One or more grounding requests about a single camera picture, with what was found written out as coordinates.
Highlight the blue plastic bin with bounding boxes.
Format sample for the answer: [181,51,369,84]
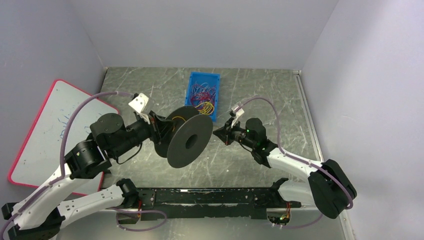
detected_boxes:
[184,71,221,122]

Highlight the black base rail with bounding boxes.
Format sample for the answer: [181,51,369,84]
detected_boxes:
[119,187,302,221]

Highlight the bundle of coloured wires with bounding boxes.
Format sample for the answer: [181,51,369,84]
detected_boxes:
[188,82,218,117]

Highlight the black cable spool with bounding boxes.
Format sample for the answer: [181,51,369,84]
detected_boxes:
[154,106,213,169]

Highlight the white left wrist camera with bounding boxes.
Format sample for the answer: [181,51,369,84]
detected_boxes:
[128,93,151,122]

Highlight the pink framed whiteboard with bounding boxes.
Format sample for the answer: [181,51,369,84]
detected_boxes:
[8,79,119,188]

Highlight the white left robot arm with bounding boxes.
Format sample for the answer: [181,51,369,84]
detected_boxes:
[1,113,161,240]

